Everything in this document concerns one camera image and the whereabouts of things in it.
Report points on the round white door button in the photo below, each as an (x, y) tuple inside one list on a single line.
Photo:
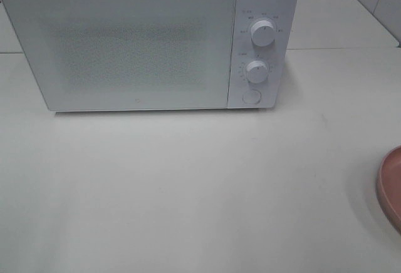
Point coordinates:
[(252, 97)]

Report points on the pink round plate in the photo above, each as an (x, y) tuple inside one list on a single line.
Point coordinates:
[(388, 187)]

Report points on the lower white timer knob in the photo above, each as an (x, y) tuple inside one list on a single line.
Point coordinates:
[(257, 71)]

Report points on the upper white power knob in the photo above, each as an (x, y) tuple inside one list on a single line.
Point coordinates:
[(263, 32)]

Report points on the white microwave oven body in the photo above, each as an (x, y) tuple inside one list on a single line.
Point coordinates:
[(263, 3)]

